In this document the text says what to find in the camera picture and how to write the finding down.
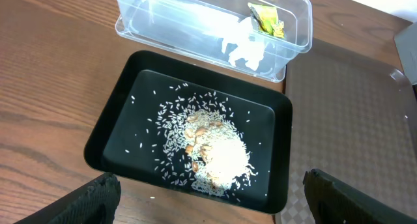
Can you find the rice and nut leftovers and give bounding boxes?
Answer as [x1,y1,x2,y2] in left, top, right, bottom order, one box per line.
[123,82,271,204]

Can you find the clear plastic bin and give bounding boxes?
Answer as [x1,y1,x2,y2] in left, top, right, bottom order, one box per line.
[115,0,313,83]

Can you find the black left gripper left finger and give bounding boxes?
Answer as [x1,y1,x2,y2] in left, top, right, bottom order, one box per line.
[16,172,121,224]

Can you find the brown serving tray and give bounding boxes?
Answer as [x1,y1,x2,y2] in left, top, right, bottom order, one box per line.
[278,39,416,223]

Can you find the black rectangular tray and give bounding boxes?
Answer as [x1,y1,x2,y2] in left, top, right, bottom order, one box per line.
[84,51,293,214]

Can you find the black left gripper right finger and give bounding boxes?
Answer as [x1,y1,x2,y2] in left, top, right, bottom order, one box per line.
[303,169,416,224]

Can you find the crumpled white tissue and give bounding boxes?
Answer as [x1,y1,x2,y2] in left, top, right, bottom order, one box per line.
[195,8,271,72]

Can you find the green snack wrapper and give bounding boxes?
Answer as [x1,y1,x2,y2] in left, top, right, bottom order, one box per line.
[248,3,285,39]

